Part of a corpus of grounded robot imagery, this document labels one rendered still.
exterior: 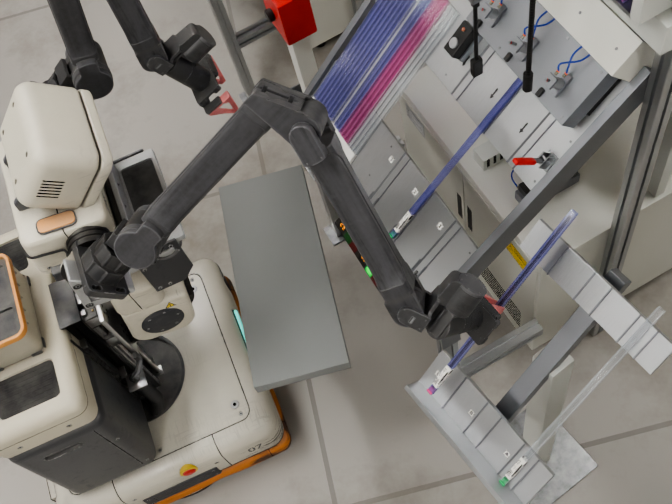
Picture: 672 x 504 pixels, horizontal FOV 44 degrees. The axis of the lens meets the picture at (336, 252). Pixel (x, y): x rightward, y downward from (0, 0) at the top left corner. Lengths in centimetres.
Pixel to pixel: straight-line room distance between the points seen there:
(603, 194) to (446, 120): 46
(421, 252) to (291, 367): 43
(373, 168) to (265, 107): 77
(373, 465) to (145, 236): 132
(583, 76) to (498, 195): 59
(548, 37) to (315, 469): 147
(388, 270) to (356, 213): 12
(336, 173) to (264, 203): 93
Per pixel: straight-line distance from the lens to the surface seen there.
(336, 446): 261
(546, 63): 173
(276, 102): 132
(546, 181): 175
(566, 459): 256
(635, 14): 149
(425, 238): 194
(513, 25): 179
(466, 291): 146
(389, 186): 202
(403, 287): 145
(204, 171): 141
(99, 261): 157
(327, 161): 135
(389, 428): 260
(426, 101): 237
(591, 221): 216
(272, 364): 207
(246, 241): 224
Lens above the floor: 249
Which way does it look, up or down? 61 degrees down
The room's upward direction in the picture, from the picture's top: 19 degrees counter-clockwise
